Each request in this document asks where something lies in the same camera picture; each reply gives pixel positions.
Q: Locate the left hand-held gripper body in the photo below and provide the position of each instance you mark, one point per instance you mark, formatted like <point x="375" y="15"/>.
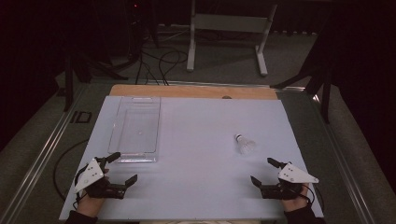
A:
<point x="88" y="174"/>

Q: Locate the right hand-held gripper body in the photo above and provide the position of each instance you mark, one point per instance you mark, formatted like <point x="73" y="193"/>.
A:
<point x="294" y="175"/>

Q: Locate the white shuttlecock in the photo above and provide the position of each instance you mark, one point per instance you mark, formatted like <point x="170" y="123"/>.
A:
<point x="246" y="145"/>

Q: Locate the clear plastic tray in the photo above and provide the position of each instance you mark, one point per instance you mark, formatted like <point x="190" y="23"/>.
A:
<point x="137" y="130"/>

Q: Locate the person's right hand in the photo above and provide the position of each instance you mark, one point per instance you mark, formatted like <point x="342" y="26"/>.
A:
<point x="294" y="203"/>

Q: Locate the person's left hand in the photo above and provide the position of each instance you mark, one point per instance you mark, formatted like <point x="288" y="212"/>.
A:
<point x="88" y="205"/>

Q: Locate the white board sheet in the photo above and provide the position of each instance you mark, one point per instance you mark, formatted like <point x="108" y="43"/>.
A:
<point x="199" y="161"/>

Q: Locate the black tripod stand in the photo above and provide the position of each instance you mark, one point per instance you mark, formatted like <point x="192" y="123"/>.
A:
<point x="322" y="81"/>

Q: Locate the white metal stand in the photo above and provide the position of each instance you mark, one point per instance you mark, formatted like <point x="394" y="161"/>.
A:
<point x="229" y="23"/>

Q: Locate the metal floor rail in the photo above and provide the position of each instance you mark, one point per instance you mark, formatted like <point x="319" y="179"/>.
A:
<point x="342" y="161"/>
<point x="40" y="155"/>

